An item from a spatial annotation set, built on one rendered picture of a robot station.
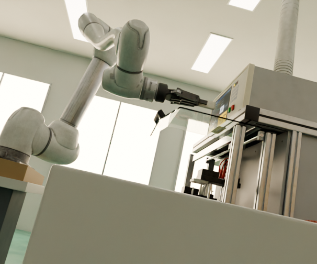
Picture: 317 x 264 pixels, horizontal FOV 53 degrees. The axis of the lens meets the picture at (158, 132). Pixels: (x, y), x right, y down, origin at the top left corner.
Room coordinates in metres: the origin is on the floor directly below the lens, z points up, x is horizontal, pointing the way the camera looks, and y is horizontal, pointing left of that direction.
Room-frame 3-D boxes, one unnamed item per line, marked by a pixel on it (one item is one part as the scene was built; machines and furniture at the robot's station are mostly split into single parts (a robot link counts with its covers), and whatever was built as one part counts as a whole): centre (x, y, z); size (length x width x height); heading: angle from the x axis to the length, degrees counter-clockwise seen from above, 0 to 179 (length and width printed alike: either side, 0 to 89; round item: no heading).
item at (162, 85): (1.16, 0.00, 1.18); 0.09 x 0.08 x 0.07; 95
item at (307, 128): (1.29, -0.44, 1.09); 0.68 x 0.44 x 0.05; 5
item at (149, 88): (1.16, 0.07, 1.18); 0.09 x 0.06 x 0.09; 5
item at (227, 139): (1.27, -0.22, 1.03); 0.62 x 0.01 x 0.03; 5
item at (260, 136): (1.27, -0.30, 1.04); 0.62 x 0.02 x 0.03; 5
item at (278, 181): (1.28, -0.37, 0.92); 0.66 x 0.01 x 0.30; 5
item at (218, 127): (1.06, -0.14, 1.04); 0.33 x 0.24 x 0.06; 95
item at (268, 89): (1.27, -0.44, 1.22); 0.44 x 0.39 x 0.20; 5
